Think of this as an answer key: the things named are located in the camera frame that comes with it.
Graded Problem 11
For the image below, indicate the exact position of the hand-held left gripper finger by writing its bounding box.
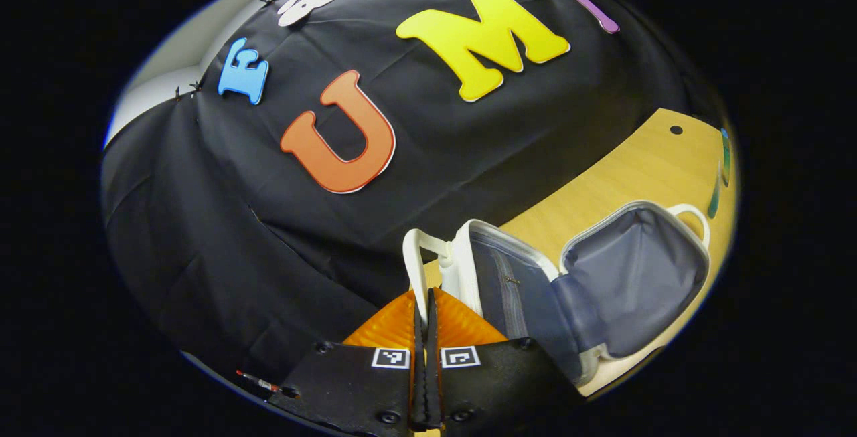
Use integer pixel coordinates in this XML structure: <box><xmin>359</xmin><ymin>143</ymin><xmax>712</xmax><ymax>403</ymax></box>
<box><xmin>268</xmin><ymin>288</ymin><xmax>429</xmax><ymax>437</ymax></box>
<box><xmin>427</xmin><ymin>288</ymin><xmax>585</xmax><ymax>437</ymax></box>

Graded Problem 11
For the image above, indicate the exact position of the white suitcase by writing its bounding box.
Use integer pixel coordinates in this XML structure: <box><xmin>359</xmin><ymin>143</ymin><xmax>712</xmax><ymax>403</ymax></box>
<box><xmin>402</xmin><ymin>200</ymin><xmax>712</xmax><ymax>388</ymax></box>

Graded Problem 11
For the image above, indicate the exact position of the teal bottle with blue cap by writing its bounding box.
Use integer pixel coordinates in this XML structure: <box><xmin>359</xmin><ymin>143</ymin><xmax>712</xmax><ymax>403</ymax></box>
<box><xmin>719</xmin><ymin>127</ymin><xmax>732</xmax><ymax>187</ymax></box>

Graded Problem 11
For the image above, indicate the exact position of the black backdrop cloth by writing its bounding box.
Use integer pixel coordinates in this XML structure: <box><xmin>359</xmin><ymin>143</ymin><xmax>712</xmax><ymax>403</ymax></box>
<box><xmin>100</xmin><ymin>0</ymin><xmax>728</xmax><ymax>399</ymax></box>

